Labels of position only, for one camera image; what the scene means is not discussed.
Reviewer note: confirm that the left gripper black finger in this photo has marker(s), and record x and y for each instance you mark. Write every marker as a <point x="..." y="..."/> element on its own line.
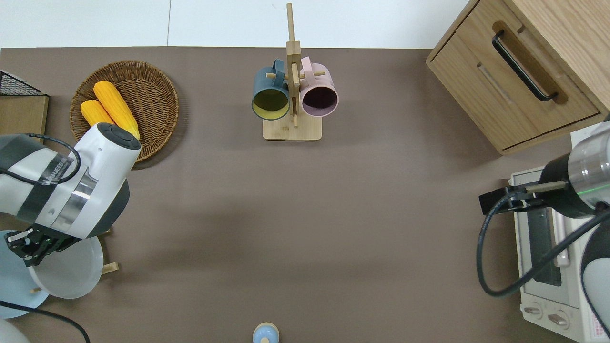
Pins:
<point x="37" y="257"/>
<point x="16" y="244"/>

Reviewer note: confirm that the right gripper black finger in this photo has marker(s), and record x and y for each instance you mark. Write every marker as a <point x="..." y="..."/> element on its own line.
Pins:
<point x="493" y="202"/>

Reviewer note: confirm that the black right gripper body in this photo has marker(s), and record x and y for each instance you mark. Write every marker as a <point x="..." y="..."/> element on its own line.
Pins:
<point x="562" y="190"/>

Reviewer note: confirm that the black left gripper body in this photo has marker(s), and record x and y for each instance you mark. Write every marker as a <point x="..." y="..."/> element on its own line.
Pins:
<point x="52" y="239"/>

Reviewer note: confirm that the gray plate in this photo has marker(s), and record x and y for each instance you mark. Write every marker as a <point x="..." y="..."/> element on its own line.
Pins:
<point x="71" y="274"/>

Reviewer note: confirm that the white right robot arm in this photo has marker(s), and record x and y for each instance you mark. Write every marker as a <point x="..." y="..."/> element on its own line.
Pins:
<point x="593" y="162"/>

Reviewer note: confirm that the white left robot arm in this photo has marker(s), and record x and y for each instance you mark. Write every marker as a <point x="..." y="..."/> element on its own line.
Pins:
<point x="102" y="157"/>

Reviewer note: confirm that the light blue plate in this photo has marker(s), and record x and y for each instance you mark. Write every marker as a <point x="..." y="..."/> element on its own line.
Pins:
<point x="14" y="286"/>

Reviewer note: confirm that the wooden plate rack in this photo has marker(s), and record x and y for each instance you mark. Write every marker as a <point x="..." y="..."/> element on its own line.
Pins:
<point x="110" y="267"/>

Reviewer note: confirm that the wooden mug rack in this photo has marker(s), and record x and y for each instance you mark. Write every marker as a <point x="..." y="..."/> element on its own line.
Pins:
<point x="291" y="131"/>

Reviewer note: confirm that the white toaster oven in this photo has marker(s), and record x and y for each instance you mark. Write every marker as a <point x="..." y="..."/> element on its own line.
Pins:
<point x="538" y="305"/>

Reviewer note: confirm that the oven knob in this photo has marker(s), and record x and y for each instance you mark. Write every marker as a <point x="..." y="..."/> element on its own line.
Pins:
<point x="556" y="318"/>
<point x="532" y="310"/>

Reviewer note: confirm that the wooden shelf board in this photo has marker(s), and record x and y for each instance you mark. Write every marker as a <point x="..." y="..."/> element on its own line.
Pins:
<point x="24" y="116"/>

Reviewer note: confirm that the small yellow corn cob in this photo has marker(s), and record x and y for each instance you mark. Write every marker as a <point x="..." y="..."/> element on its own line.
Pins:
<point x="95" y="113"/>

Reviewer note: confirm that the large yellow corn cob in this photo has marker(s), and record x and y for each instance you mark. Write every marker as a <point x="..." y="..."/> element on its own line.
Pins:
<point x="114" y="105"/>

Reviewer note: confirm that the brown table mat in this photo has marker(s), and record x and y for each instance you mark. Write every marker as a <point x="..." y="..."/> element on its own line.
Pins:
<point x="333" y="214"/>

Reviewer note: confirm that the wooden cabinet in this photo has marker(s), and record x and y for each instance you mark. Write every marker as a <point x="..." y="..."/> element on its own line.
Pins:
<point x="572" y="28"/>

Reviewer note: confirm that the brown wicker basket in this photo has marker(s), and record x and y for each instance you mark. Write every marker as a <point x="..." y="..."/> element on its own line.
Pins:
<point x="147" y="100"/>

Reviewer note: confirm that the pink mug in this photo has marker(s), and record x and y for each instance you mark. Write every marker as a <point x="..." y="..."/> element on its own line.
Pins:
<point x="317" y="81"/>

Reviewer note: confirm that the light blue round object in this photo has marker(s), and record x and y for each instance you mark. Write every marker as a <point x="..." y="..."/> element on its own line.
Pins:
<point x="259" y="333"/>

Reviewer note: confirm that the dark blue mug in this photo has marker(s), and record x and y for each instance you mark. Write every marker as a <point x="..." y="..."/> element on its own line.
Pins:
<point x="267" y="83"/>

